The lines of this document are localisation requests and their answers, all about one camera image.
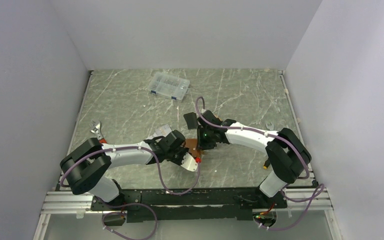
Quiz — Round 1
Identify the brown leather card holder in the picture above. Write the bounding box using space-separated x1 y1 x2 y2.
185 138 205 159

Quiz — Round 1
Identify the silver credit card stack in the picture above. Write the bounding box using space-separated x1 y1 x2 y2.
146 124 172 140

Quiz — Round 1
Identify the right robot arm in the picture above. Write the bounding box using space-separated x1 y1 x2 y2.
197 110 312 208

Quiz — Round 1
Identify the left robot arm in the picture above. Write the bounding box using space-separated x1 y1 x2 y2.
59 130 198 210

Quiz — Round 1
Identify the orange credit card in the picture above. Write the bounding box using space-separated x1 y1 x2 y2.
214 115 223 122

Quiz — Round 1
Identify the black credit card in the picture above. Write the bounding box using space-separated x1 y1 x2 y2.
183 112 199 130

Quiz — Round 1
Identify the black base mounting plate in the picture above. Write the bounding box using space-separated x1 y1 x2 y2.
90 187 288 223

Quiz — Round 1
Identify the clear plastic screw box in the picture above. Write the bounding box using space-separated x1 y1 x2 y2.
147 72 190 102

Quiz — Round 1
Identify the silver open-end wrench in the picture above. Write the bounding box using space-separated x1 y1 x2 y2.
265 122 275 131

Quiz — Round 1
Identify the black yellow small screwdriver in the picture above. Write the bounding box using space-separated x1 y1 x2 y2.
263 159 271 170

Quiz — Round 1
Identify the red adjustable wrench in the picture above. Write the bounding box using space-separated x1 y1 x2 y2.
90 119 107 144

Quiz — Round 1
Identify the aluminium frame rail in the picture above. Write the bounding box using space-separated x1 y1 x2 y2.
32 190 95 240

